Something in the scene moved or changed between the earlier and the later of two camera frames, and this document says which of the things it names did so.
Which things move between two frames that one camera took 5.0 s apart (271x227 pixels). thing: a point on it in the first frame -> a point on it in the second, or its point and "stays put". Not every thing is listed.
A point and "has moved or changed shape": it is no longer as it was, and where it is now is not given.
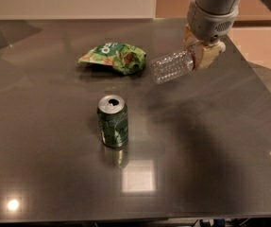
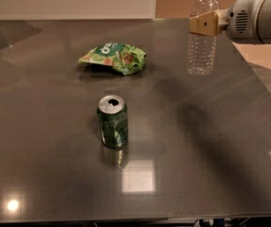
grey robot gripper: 210,25 -> 239,20
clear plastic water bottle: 171,65 has moved or changed shape
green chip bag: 127,58 stays put
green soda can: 112,112 stays put
